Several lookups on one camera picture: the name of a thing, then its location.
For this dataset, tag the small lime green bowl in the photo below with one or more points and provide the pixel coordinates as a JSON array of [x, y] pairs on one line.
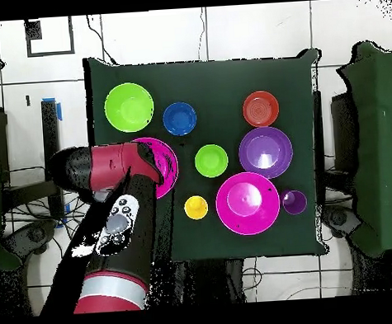
[[211, 160]]

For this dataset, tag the magenta plastic bowl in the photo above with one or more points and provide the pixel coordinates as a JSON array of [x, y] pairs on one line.
[[247, 203], [168, 163]]

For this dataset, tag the yellow plastic cup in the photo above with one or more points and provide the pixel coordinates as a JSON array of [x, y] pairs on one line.
[[196, 207]]

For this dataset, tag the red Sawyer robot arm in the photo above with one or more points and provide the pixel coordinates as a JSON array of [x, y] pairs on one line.
[[110, 164]]

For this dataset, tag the blue plastic bowl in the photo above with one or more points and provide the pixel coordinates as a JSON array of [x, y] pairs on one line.
[[179, 118]]

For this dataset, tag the purple plastic bowl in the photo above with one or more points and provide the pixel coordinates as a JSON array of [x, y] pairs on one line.
[[265, 152]]

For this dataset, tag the dark green tablecloth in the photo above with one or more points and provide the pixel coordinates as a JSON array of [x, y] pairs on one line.
[[217, 84]]

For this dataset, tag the red plastic bowl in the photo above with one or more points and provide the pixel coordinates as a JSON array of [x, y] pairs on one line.
[[261, 108]]

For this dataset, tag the large lime green bowl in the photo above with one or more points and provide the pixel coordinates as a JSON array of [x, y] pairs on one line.
[[128, 107]]

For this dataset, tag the purple plastic cup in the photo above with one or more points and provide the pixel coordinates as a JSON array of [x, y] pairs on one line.
[[294, 202]]

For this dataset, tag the blue tape strip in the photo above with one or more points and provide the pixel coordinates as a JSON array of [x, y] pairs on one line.
[[59, 112]]

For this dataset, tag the black metal stand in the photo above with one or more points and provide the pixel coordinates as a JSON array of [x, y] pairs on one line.
[[50, 128]]

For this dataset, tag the grey pedestal foot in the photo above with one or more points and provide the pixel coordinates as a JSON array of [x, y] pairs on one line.
[[338, 217], [35, 234]]

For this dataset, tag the black square floor frame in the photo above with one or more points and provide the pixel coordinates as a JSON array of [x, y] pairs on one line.
[[50, 53]]

